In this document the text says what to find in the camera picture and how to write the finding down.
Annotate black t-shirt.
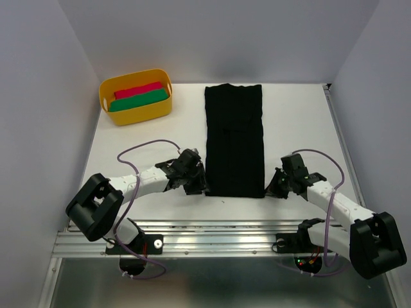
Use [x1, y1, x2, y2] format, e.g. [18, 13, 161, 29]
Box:
[204, 83, 265, 198]

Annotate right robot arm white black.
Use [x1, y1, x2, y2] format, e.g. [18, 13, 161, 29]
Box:
[266, 168, 407, 279]

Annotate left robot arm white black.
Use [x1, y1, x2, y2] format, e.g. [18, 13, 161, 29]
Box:
[66, 158, 207, 255]

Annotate yellow plastic basket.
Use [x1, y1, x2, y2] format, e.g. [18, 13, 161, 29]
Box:
[99, 69, 172, 126]

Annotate green rolled t-shirt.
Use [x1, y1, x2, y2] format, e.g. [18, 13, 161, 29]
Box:
[109, 89, 169, 112]

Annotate red rolled t-shirt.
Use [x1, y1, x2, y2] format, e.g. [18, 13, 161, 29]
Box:
[114, 81, 162, 99]

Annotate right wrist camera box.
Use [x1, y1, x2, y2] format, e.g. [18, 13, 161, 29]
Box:
[281, 153, 309, 180]

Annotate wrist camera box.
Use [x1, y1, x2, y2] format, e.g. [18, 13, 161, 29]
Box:
[281, 153, 309, 180]
[173, 149, 201, 173]

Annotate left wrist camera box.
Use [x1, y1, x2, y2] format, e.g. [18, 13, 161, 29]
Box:
[173, 149, 201, 173]

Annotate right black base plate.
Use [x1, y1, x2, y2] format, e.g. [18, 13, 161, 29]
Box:
[272, 233, 324, 254]

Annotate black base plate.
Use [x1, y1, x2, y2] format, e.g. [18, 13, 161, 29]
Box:
[105, 234, 164, 255]
[272, 233, 324, 254]

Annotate aluminium rail frame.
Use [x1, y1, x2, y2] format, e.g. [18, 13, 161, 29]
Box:
[39, 84, 407, 307]

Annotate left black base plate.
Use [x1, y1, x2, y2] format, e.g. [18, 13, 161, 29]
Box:
[105, 234, 164, 255]

